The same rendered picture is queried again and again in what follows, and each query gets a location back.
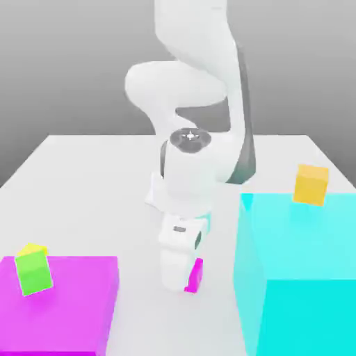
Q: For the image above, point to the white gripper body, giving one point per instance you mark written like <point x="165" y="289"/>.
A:
<point x="175" y="269"/>

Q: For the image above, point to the small magenta cube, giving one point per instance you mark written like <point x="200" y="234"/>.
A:
<point x="195" y="276"/>

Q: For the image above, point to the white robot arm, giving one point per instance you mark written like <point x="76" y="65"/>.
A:
<point x="194" y="69"/>

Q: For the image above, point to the small green cube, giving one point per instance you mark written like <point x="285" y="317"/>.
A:
<point x="34" y="274"/>

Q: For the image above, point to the small yellow cube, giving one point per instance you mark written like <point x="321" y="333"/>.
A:
<point x="32" y="247"/>

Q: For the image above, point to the small orange cube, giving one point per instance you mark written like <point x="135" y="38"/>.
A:
<point x="311" y="185"/>

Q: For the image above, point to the large magenta box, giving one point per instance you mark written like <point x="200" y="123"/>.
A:
<point x="72" y="306"/>

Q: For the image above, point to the large cyan box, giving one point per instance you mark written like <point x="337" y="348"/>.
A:
<point x="300" y="292"/>

